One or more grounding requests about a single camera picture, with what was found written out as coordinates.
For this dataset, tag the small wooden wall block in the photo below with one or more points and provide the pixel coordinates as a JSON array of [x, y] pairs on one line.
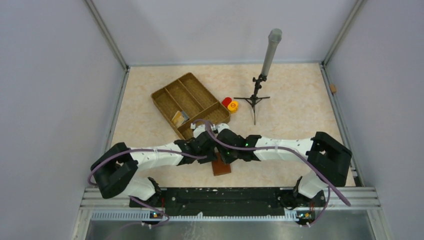
[[333, 88]]

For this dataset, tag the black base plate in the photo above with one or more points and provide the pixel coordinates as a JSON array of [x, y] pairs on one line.
[[232, 201]]

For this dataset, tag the woven brown divided tray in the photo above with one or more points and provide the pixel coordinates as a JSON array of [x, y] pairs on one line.
[[188, 95]]

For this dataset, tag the brown leather card holder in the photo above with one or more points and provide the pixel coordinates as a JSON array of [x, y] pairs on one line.
[[219, 168]]

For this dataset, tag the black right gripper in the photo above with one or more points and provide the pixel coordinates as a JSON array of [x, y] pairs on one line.
[[225, 159]]

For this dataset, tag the red cylinder button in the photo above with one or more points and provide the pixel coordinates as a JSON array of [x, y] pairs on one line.
[[226, 101]]

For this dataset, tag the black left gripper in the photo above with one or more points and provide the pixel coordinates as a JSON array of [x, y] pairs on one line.
[[212, 157]]

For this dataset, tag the gold card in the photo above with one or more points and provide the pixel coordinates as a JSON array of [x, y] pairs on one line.
[[179, 118]]

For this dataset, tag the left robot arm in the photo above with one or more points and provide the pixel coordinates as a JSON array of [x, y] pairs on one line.
[[116, 171]]

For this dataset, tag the aluminium frame rail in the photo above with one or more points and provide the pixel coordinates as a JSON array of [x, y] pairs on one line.
[[124, 208]]

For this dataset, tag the grey tube on stand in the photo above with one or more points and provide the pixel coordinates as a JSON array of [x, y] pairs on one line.
[[274, 38]]

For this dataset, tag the black tripod stand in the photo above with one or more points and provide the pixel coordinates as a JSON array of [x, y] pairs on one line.
[[253, 100]]

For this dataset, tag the orange cylinder button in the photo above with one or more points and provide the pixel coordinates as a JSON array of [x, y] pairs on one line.
[[233, 106]]

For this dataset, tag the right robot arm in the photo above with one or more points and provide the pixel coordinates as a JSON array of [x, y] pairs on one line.
[[328, 159]]

